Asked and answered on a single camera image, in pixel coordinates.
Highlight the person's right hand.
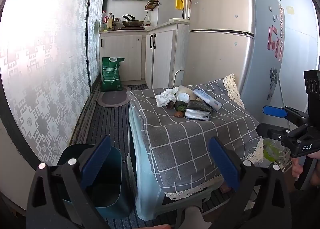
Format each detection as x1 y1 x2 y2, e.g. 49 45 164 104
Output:
291 151 320 184

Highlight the white kitchen cabinet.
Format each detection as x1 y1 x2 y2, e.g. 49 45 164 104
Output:
99 29 148 82
145 19 190 90

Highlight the green rice bag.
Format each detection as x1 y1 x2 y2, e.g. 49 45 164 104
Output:
101 57 125 92

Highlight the grey oval floor mat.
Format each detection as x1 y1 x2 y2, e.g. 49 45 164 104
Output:
96 89 130 108

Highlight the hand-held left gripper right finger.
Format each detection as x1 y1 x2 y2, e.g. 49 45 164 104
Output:
207 137 292 229

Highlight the black and silver packet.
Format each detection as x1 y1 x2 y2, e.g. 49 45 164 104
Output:
185 100 212 121

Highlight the teal plastic trash bin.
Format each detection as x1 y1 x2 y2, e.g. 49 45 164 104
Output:
57 143 133 219

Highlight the grey fridge sticker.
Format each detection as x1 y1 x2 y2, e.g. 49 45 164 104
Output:
266 68 279 101

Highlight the light blue plastic stool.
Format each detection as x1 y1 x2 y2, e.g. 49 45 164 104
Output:
127 103 212 221

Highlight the clear green plastic bottle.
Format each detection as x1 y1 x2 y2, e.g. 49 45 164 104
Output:
262 139 285 165

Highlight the metal wok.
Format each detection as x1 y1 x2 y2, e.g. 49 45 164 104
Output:
122 14 145 28

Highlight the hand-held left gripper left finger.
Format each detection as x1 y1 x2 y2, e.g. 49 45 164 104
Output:
26 135 112 229

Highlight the beige two-door refrigerator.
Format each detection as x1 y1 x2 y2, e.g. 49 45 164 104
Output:
182 0 287 122

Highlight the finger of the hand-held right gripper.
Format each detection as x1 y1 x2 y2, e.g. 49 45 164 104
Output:
262 105 310 123
256 123 300 142

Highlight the grey checked cloth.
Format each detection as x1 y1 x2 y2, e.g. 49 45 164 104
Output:
126 74 264 201

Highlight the dark striped floor runner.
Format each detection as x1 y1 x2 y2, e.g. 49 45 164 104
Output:
72 83 225 229

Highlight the patterned frosted glass door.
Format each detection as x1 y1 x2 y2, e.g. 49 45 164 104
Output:
0 0 108 169

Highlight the wall spice rack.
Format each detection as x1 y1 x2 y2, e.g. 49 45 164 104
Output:
144 0 160 11

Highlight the white plastic stool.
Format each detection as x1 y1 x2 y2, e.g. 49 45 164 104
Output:
173 70 185 88

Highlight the green scrub sponge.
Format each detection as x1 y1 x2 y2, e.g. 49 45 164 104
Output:
174 100 187 112

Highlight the red fridge sticker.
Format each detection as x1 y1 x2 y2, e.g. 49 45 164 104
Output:
267 26 284 59

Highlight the blue and white wipes packet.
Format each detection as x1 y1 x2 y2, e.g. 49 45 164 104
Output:
193 89 222 111

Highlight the person's foot in white sock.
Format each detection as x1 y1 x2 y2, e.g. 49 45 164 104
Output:
184 205 203 223

